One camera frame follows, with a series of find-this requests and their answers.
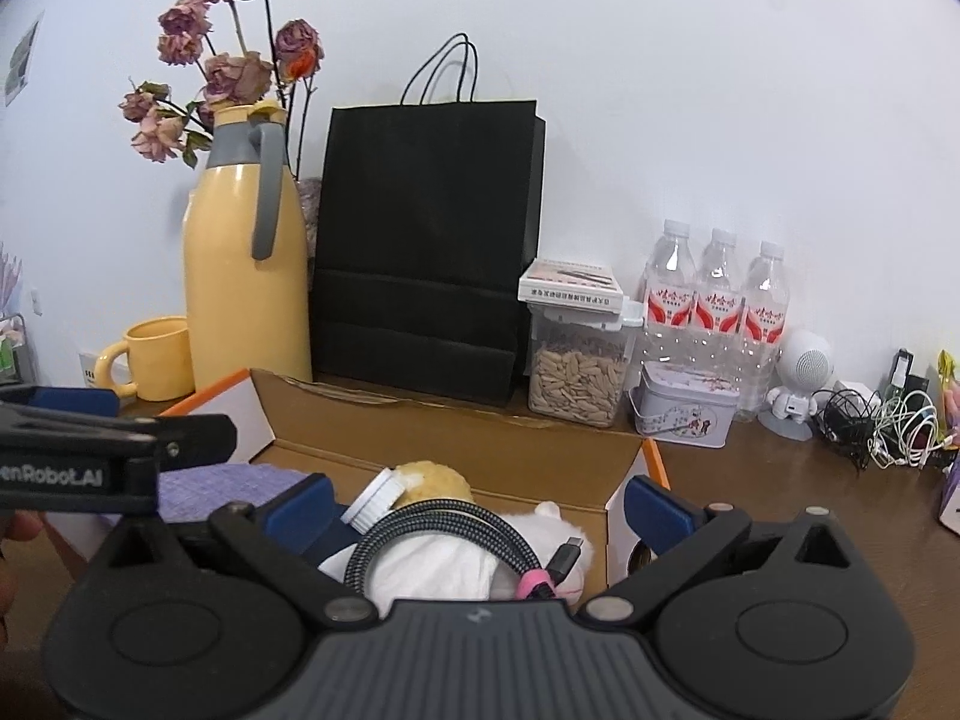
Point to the red cardboard box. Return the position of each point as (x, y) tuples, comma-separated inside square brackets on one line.
[(450, 427)]

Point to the flat white printed box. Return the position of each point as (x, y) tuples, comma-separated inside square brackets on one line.
[(570, 285)]

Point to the colourful snack packet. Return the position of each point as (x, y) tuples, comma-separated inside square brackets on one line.
[(951, 397)]

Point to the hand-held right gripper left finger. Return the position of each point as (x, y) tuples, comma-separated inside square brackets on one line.
[(300, 506)]

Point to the yellow mug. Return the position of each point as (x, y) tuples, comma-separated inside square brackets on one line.
[(161, 360)]

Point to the purple tissue pack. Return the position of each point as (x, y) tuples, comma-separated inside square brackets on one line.
[(952, 495)]

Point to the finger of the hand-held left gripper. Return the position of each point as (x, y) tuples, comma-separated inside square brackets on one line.
[(150, 436), (79, 401)]

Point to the purple plant wall sticker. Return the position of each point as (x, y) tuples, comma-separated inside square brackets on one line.
[(9, 277)]

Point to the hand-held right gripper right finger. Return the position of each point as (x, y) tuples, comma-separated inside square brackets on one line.
[(656, 510)]

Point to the purple knitted cloth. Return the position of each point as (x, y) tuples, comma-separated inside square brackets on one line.
[(217, 491)]

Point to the wall poster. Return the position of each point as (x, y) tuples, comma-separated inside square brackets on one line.
[(21, 60)]

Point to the white power strip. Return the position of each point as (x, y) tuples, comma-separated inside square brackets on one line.
[(94, 364)]

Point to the clear seed container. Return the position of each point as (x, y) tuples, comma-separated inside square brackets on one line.
[(574, 382)]

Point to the person's left hand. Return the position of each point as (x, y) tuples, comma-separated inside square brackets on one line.
[(22, 526)]

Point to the white printed tin box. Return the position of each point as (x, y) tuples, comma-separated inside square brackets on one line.
[(682, 409)]

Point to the dried pink flower bouquet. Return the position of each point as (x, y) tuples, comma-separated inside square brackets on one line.
[(232, 79)]

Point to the white wall outlet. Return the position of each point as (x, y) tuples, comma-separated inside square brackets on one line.
[(35, 301)]

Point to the white jar ribbed lid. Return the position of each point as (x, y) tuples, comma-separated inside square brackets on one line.
[(373, 499)]

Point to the yellow thermos jug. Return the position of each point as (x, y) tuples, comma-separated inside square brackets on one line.
[(240, 277)]

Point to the black paper bag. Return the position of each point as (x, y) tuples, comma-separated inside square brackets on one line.
[(427, 240)]

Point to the white robot figure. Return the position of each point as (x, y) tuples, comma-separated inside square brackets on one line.
[(802, 375)]

